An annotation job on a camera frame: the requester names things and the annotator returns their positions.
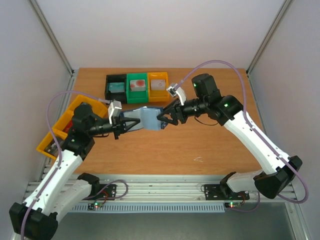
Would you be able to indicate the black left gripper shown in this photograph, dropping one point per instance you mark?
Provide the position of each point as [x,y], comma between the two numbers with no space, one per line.
[119,124]

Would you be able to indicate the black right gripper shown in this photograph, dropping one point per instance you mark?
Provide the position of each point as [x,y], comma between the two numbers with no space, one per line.
[178,113]

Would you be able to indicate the blue zip card holder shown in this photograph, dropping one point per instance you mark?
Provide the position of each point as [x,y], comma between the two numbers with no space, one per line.
[148,118]

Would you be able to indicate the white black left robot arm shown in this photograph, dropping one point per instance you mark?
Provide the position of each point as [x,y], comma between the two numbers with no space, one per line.
[38,217]

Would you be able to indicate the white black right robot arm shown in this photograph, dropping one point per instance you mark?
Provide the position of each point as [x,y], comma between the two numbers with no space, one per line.
[277,167]

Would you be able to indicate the grey white card stack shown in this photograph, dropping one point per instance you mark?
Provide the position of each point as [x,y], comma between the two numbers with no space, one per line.
[157,84]

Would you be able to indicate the yellow bin with blue cards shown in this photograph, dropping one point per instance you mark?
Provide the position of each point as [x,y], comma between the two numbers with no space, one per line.
[99,108]

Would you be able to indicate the teal card stack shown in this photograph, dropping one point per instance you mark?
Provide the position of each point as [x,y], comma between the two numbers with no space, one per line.
[116,87]

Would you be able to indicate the red white card stack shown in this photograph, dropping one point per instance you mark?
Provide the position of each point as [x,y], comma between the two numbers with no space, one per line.
[137,85]

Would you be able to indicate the yellow bin with red cards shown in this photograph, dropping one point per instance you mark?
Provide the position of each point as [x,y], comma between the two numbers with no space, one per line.
[61,123]

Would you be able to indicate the dark card stack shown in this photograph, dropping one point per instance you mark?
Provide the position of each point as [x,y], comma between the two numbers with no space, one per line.
[52,149]

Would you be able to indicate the yellow bin at table back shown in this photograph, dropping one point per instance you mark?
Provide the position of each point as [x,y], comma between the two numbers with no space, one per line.
[158,96]

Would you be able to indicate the black bin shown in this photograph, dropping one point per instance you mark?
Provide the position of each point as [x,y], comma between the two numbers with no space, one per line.
[122,97]

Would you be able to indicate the green bin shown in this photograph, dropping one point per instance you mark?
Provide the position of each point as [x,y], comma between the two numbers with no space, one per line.
[137,97]

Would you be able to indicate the left small circuit board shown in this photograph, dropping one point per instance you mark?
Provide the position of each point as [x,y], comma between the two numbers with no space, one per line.
[95,206]

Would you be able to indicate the small circuit board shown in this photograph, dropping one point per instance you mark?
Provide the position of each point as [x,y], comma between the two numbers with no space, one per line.
[95,206]
[232,205]

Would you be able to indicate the right small circuit board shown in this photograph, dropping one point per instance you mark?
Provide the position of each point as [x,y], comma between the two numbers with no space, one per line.
[232,205]

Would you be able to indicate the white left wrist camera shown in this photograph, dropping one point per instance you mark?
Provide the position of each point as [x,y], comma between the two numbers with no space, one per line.
[114,109]

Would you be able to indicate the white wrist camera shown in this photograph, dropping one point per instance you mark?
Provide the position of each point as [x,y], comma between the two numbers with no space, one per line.
[114,109]
[176,91]

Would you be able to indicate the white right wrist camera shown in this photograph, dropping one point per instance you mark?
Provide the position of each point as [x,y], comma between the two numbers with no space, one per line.
[176,91]

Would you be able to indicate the aluminium rail base frame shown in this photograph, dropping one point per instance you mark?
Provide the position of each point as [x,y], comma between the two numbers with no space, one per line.
[147,188]

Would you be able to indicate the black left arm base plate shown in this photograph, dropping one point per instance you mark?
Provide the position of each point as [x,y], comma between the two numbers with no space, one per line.
[108,193]

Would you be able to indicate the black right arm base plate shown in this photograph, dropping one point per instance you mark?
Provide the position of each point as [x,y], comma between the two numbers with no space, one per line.
[212,192]

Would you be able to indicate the grey slotted cable duct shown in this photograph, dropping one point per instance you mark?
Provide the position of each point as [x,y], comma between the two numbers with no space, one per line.
[143,208]

